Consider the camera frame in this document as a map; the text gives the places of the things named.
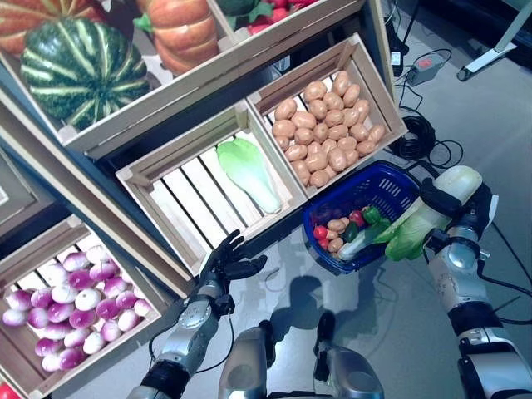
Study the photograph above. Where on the dark green avocado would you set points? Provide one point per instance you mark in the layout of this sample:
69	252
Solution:
351	232

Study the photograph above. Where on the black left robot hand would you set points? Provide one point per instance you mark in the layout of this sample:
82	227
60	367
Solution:
226	266

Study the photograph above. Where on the small red tomato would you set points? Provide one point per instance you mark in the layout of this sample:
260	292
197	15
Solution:
323	244

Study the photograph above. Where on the black robot foot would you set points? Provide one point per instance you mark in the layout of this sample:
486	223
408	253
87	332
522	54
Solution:
324	328
268	341

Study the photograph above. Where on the green white napa cabbage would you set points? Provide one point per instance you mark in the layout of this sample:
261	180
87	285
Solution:
249	174
411	237
357	247

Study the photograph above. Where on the grey power strip red switch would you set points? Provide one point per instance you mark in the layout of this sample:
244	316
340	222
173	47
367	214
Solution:
426	68

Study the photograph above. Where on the green bell pepper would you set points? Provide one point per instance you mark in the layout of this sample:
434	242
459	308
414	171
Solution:
371	215

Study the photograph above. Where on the black tripod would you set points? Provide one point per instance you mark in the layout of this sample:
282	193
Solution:
409	21

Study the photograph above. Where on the black right robot foot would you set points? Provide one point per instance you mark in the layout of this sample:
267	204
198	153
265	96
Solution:
324	328

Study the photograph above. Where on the large orange pumpkin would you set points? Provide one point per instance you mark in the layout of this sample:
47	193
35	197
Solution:
33	21

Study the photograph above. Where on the purple white turnip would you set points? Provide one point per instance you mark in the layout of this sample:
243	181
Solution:
75	261
41	297
97	254
81	279
17	300
87	299

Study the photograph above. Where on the green broccoli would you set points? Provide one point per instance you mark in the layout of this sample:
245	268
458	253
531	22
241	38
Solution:
232	8

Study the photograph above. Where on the blue plastic shopping basket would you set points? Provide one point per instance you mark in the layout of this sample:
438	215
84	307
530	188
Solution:
374	187

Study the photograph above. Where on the green striped pumpkin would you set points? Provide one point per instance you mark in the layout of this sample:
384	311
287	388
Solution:
83	70

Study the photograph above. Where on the black left robot foot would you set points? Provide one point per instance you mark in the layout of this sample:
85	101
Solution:
268	341

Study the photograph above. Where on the wooden display stand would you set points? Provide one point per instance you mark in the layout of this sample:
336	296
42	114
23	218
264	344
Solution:
124	234
25	199

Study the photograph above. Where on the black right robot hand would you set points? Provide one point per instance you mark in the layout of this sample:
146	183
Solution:
482	205

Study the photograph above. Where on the white desk leg with caster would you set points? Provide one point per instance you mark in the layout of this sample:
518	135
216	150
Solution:
490	54

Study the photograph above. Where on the wooden slat crate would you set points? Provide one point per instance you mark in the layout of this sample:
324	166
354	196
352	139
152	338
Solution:
166	89
291	23
41	245
384	95
187	145

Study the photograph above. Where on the dark robot waist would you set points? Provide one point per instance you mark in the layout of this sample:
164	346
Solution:
291	395

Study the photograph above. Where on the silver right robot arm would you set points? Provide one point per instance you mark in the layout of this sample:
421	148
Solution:
457	266

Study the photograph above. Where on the red bell pepper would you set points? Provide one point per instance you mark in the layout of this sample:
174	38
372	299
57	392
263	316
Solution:
356	218

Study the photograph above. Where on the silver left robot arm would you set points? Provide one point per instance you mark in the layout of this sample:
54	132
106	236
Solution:
195	320

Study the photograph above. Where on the orange pumpkin with green stem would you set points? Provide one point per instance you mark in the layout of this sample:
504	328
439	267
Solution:
183	33

